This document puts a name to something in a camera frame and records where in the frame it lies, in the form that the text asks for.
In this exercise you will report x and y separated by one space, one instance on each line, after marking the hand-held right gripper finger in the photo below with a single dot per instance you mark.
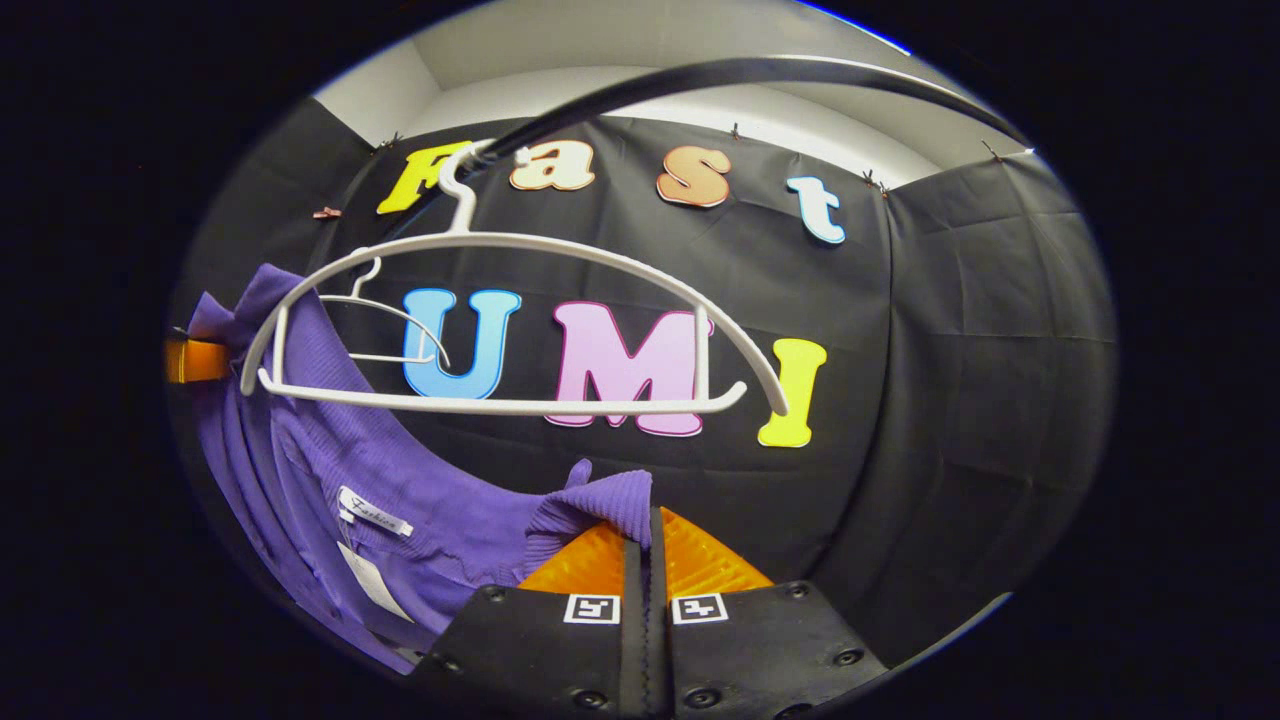
658 640
634 640

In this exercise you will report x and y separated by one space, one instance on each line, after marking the white plastic hanger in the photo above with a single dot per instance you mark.
390 357
500 405

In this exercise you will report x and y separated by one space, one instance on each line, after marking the purple knit cardigan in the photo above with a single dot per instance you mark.
420 520

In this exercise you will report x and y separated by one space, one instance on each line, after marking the black clothes rack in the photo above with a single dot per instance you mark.
720 70

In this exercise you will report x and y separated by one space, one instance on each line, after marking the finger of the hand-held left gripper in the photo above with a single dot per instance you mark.
200 360

